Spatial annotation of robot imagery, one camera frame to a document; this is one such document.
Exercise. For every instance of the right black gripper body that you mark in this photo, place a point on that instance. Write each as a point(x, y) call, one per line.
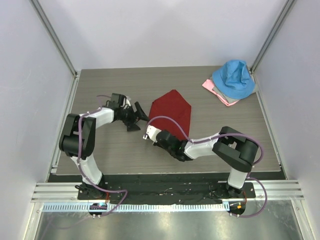
point(171, 152)

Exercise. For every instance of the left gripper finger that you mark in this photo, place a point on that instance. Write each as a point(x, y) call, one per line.
point(140, 114)
point(132, 126)

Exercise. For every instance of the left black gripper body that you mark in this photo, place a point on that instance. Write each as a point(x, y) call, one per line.
point(127, 116)

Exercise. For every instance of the red cloth napkin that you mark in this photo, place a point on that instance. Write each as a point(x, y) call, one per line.
point(172, 105)

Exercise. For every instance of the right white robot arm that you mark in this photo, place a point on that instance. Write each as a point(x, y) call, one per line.
point(234, 148)

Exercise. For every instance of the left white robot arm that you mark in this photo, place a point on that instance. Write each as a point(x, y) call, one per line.
point(78, 138)

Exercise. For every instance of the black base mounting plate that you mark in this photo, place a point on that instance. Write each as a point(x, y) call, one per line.
point(214, 197)

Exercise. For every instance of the pink folded cloth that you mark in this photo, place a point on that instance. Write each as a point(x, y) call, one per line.
point(211, 87)

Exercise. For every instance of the blue bucket hat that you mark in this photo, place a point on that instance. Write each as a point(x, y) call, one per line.
point(234, 80)

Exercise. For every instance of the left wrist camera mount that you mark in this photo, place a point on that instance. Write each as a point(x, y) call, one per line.
point(126, 102)

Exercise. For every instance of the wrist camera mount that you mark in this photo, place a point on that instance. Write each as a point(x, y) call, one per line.
point(126, 102)
point(151, 133)

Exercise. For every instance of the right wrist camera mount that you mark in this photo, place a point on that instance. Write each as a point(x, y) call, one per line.
point(151, 133)

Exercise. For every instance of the white slotted cable duct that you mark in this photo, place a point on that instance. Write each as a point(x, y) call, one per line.
point(91, 207)

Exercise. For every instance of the aluminium front rail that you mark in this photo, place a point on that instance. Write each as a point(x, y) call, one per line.
point(67, 191)

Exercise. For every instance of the left aluminium frame post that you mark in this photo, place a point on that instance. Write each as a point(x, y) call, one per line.
point(53, 35)

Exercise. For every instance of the aluminium frame post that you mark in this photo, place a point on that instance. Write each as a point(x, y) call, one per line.
point(53, 35)
point(281, 18)

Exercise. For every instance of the right aluminium frame post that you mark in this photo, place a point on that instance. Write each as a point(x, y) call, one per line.
point(281, 18)

